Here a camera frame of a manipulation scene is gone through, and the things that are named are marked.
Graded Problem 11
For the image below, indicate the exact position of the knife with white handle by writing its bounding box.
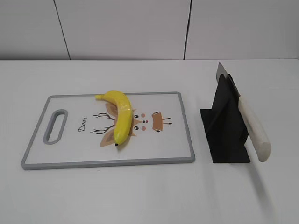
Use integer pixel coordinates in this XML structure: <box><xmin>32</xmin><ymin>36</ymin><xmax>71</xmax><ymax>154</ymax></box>
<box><xmin>216</xmin><ymin>63</ymin><xmax>271</xmax><ymax>162</ymax></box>

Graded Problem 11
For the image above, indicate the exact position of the yellow plastic banana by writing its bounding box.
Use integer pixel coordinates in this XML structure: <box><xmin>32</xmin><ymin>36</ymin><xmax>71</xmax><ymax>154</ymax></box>
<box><xmin>95</xmin><ymin>90</ymin><xmax>133</xmax><ymax>145</ymax></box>

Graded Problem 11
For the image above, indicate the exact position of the white grey-rimmed cutting board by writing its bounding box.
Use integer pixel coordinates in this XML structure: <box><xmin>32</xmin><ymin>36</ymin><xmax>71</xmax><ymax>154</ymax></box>
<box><xmin>21</xmin><ymin>92</ymin><xmax>195</xmax><ymax>170</ymax></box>

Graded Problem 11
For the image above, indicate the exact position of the black knife stand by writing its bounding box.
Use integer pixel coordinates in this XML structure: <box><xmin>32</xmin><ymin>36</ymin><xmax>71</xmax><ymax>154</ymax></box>
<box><xmin>200</xmin><ymin>74</ymin><xmax>250</xmax><ymax>163</ymax></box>

